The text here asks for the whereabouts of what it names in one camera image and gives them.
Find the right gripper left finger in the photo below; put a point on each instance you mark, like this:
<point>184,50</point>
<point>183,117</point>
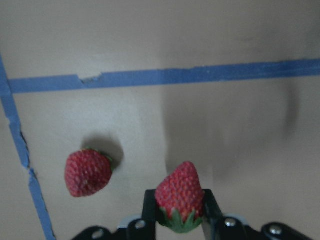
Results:
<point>149,214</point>

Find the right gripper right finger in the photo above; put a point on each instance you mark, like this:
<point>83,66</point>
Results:
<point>212,216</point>

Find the red strawberry three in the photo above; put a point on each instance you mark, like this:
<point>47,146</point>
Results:
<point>180,199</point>

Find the red strawberry one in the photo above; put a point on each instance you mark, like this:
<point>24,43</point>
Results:
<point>87,171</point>

